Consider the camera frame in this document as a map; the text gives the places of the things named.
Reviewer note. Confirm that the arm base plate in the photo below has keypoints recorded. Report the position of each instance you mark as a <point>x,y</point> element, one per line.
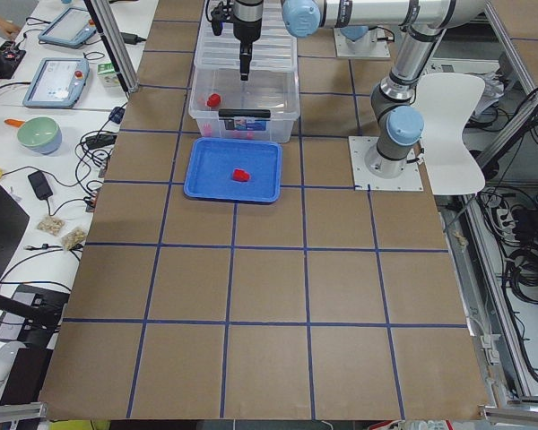
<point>377,51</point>
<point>371,172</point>

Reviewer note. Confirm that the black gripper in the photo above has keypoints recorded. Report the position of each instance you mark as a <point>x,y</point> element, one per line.
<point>247,29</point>

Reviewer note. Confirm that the black power adapter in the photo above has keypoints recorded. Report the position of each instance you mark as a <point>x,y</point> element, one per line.
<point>40,185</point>

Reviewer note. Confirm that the clear plastic box lid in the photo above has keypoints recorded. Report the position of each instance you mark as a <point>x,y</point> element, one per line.
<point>218,47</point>

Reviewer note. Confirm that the aluminium frame post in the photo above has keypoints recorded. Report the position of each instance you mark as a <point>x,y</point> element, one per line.
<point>106,26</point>

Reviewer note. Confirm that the red block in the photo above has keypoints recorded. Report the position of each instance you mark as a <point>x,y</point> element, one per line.
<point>240,175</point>
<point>214,100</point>

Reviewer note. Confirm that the clear plastic storage box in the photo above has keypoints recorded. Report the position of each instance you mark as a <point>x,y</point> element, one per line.
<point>263,108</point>

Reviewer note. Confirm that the white chair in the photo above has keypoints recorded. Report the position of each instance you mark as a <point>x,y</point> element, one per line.
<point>446,101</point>

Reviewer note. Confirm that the toy carrot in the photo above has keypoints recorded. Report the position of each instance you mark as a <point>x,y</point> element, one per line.
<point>14,122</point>

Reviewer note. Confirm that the green bowl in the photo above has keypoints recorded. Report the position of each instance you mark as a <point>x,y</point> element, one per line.
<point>40,134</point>

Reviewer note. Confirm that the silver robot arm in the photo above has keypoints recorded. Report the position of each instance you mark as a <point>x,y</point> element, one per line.
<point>364,35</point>
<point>423,23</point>

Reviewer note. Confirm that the green white carton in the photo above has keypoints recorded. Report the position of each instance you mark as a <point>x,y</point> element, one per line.
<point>107,75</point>

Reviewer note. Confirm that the blue plastic tray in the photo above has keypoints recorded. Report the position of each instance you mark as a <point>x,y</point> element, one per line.
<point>212,161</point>

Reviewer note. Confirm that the teach pendant tablet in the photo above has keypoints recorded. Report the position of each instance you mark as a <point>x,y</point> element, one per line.
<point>58,83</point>
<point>72,28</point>

